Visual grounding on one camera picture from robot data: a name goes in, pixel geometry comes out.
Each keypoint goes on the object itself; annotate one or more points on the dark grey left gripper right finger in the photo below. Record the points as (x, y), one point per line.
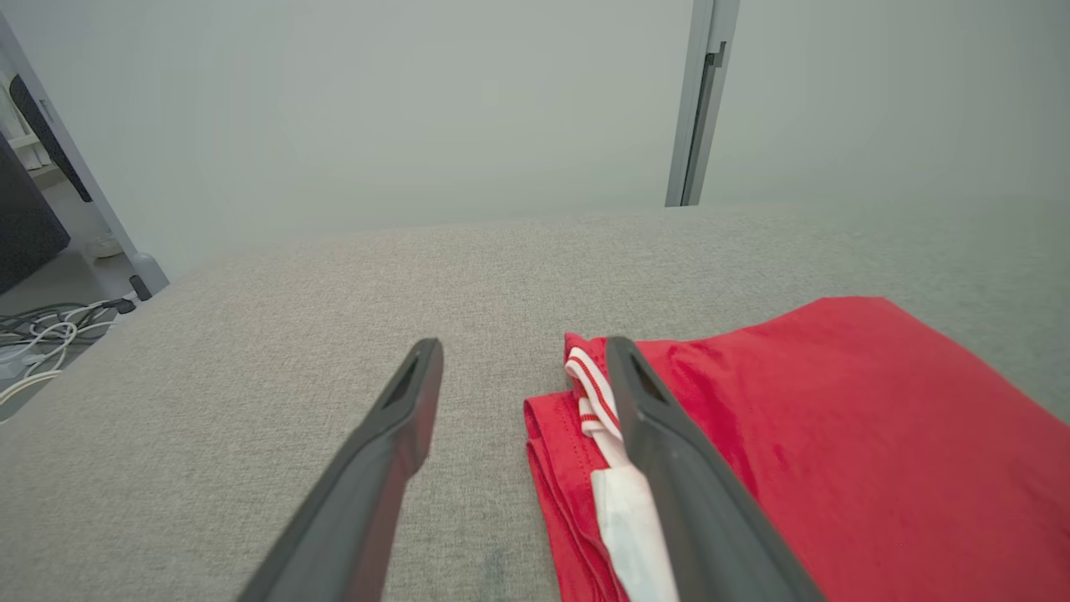
(710, 527)

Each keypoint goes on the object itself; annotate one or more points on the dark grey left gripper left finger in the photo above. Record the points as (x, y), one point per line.
(359, 510)

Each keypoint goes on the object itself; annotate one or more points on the black elongated pad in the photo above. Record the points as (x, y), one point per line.
(50, 138)

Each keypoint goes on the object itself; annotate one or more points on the grey slanted frame post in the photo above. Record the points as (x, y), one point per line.
(84, 176)

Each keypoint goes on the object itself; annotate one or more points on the small white round object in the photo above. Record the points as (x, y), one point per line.
(106, 247)

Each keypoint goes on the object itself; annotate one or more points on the light grey fabric sofa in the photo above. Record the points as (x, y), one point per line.
(334, 293)

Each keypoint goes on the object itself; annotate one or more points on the red and white garment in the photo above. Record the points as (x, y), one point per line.
(878, 435)

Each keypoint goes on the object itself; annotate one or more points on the aluminium frame post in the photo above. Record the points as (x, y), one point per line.
(690, 125)

